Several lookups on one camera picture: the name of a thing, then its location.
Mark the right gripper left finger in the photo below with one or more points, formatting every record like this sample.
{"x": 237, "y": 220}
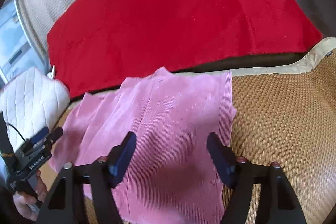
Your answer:
{"x": 65, "y": 202}

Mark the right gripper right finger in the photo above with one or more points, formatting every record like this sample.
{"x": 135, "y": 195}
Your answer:
{"x": 278, "y": 202}

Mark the pink corduroy zip garment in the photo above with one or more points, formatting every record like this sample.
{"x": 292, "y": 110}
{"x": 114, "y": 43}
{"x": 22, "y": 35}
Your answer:
{"x": 171, "y": 177}

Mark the left hand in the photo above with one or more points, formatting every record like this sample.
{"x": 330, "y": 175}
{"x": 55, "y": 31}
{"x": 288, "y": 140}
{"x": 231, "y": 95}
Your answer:
{"x": 23, "y": 201}

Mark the white quilted pillow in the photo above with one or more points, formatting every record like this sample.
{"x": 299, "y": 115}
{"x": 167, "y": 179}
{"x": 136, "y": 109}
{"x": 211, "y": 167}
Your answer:
{"x": 30, "y": 102}

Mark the red blanket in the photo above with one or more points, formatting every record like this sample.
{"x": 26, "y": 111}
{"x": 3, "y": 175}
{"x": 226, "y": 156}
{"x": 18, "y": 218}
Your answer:
{"x": 96, "y": 44}

